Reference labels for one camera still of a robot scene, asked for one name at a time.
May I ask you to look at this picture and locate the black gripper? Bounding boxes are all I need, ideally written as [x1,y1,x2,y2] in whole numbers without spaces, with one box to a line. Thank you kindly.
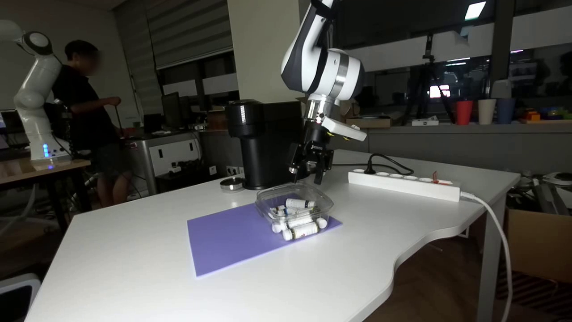
[290,96,336,185]

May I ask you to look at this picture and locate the clear plastic container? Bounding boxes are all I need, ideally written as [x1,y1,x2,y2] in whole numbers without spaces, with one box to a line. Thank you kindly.
[256,184,336,241]

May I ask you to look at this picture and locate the black coffee machine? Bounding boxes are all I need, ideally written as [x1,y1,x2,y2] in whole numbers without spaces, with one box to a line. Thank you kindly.
[225,96,311,191]

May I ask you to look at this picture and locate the small round dark dish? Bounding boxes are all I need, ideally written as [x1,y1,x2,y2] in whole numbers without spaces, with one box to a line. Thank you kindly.
[218,175,247,193]

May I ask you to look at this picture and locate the white power strip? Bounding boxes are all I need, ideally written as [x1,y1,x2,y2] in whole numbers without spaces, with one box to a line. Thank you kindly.
[347,167,463,203]

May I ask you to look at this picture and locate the purple mat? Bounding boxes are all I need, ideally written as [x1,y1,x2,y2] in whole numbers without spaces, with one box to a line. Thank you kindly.
[186,198,345,278]

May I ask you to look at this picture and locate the silver metal cabinet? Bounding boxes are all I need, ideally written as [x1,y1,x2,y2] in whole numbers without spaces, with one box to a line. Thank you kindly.
[125,130,207,194]

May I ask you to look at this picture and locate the grey partition counter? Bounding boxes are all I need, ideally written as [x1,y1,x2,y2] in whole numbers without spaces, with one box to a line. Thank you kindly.
[332,117,572,175]

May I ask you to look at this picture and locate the black tripod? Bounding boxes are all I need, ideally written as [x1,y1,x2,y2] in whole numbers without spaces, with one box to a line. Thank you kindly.
[404,32,458,126]

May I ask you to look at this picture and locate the red cup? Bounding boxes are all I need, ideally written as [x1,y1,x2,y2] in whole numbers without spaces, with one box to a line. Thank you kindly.
[454,98,475,126]

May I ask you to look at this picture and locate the white cup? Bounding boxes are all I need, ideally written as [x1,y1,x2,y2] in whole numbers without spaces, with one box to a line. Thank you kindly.
[475,96,497,126]

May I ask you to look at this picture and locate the grey window blinds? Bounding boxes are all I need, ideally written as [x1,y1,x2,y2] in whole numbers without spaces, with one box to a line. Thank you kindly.
[113,0,234,71]

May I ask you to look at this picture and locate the blue cup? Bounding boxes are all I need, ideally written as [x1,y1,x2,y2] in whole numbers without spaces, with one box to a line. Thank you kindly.
[497,96,517,125]

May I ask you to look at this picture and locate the ceiling light panel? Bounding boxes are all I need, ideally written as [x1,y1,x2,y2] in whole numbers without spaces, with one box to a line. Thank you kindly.
[463,0,488,23]

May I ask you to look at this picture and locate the person in black shirt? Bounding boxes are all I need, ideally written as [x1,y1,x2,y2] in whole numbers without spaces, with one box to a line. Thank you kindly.
[52,39,134,207]

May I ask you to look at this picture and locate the cardboard box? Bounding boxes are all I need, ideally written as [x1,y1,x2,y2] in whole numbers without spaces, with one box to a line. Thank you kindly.
[506,207,572,284]

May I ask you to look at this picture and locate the wooden desk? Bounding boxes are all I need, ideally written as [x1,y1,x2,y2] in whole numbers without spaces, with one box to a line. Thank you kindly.
[0,155,93,187]

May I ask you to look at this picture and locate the thin black cable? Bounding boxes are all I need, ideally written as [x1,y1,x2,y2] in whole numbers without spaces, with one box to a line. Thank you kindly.
[363,151,416,176]

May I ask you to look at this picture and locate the white power strip cable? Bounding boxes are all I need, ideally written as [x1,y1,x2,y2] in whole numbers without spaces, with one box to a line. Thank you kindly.
[458,189,515,322]

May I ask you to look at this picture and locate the white robot arm with ring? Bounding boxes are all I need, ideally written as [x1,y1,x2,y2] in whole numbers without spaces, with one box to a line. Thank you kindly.
[0,17,64,171]

